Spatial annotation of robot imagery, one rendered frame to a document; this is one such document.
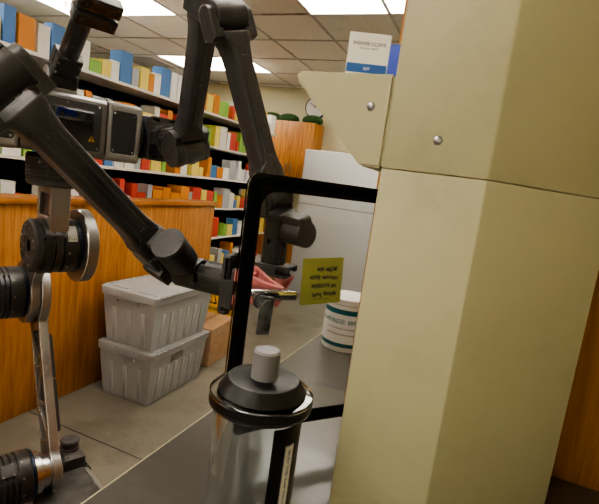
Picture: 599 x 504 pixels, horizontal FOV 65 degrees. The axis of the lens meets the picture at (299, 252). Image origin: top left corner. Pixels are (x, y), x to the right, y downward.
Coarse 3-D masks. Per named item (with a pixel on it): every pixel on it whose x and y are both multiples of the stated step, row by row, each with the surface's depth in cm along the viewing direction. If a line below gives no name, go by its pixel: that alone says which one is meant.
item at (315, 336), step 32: (288, 224) 70; (320, 224) 73; (352, 224) 75; (256, 256) 69; (288, 256) 71; (320, 256) 74; (352, 256) 77; (256, 288) 70; (288, 288) 72; (320, 288) 75; (352, 288) 78; (256, 320) 71; (288, 320) 73; (320, 320) 76; (352, 320) 79; (288, 352) 74; (320, 352) 77; (320, 384) 79
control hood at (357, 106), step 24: (312, 72) 54; (336, 72) 53; (312, 96) 54; (336, 96) 53; (360, 96) 52; (384, 96) 51; (336, 120) 53; (360, 120) 52; (384, 120) 51; (360, 144) 52; (384, 144) 51
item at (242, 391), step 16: (256, 352) 47; (272, 352) 48; (240, 368) 50; (256, 368) 47; (272, 368) 47; (224, 384) 47; (240, 384) 46; (256, 384) 47; (272, 384) 47; (288, 384) 48; (240, 400) 45; (256, 400) 45; (272, 400) 45; (288, 400) 46
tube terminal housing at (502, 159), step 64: (448, 0) 47; (512, 0) 45; (576, 0) 47; (448, 64) 48; (512, 64) 46; (576, 64) 49; (448, 128) 48; (512, 128) 47; (576, 128) 51; (384, 192) 52; (448, 192) 49; (512, 192) 49; (576, 192) 53; (384, 256) 52; (448, 256) 50; (512, 256) 51; (576, 256) 55; (384, 320) 53; (448, 320) 50; (512, 320) 52; (576, 320) 57; (384, 384) 53; (448, 384) 51; (512, 384) 54; (384, 448) 54; (448, 448) 52; (512, 448) 57
